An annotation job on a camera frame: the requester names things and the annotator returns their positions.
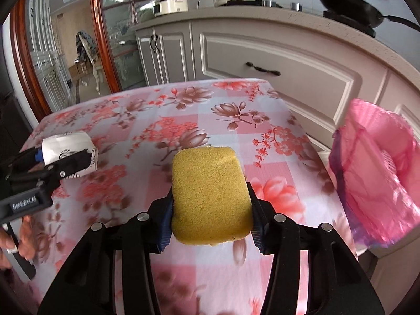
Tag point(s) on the pink bin with bag liner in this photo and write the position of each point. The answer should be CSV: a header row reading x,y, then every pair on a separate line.
x,y
370,177

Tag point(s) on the white display cabinet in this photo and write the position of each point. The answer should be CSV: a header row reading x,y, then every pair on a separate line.
x,y
46,46

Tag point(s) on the white base cabinet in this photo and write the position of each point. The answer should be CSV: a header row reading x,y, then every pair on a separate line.
x,y
170,52

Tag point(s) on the white rice cooker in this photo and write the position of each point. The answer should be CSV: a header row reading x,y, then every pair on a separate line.
x,y
170,6

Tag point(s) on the black gas stove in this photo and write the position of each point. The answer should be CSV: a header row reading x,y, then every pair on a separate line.
x,y
347,21

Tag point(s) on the printed paper cup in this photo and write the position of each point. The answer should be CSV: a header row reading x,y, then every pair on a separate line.
x,y
65,144

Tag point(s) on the yellow sponge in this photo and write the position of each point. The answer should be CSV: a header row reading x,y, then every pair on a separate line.
x,y
210,197

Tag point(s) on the person's left hand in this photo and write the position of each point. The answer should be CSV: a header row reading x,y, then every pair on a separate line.
x,y
28,236

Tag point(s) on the white drawer front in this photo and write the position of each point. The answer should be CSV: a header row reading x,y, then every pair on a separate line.
x,y
311,72

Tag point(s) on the pink floral tablecloth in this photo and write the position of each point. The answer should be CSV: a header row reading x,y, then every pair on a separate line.
x,y
197,118

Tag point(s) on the white upholstered chair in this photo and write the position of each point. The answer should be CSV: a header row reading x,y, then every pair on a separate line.
x,y
93,59

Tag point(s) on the black wok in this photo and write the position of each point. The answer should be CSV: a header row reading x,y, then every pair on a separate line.
x,y
347,6

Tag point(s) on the wooden sliding door frame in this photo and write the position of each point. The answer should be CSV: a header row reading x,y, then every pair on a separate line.
x,y
98,39

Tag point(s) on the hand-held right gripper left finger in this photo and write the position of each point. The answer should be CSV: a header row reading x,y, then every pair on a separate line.
x,y
164,226

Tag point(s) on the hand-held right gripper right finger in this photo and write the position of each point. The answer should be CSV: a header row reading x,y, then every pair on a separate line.
x,y
257,228

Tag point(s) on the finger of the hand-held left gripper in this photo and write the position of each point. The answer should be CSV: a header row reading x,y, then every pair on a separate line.
x,y
69,165
38,157

